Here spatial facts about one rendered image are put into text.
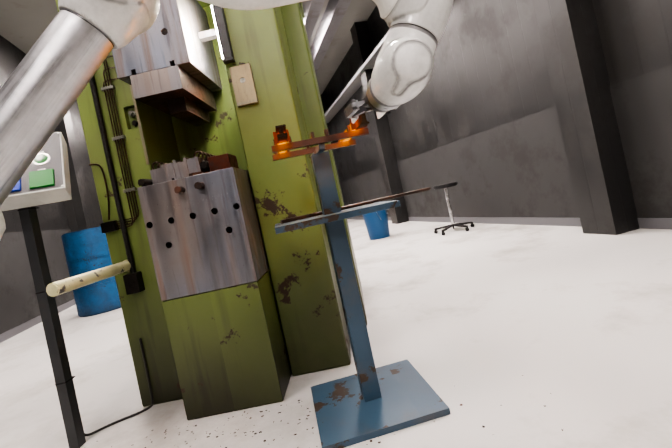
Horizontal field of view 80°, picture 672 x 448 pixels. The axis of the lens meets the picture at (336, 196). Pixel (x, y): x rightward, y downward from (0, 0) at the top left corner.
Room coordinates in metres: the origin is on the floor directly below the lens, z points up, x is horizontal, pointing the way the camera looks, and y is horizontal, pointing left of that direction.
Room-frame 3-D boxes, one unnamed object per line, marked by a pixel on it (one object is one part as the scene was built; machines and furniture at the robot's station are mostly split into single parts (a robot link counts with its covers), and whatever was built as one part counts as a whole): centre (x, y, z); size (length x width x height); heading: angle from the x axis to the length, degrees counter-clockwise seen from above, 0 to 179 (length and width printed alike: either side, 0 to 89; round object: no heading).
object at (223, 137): (2.11, 0.54, 1.37); 0.41 x 0.10 x 0.91; 88
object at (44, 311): (1.51, 1.16, 0.54); 0.04 x 0.04 x 1.08; 88
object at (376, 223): (5.81, -0.52, 0.25); 0.43 x 0.40 x 0.51; 100
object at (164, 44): (1.79, 0.56, 1.56); 0.42 x 0.39 x 0.40; 178
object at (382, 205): (1.38, 0.03, 0.66); 0.40 x 0.30 x 0.02; 99
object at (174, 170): (1.79, 0.60, 0.96); 0.42 x 0.20 x 0.09; 178
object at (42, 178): (1.43, 1.02, 1.01); 0.07 x 0.05 x 0.07; 113
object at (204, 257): (1.80, 0.54, 0.69); 0.56 x 0.38 x 0.45; 178
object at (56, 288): (1.50, 0.95, 0.62); 0.44 x 0.05 x 0.05; 178
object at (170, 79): (1.79, 0.60, 1.32); 0.42 x 0.20 x 0.10; 178
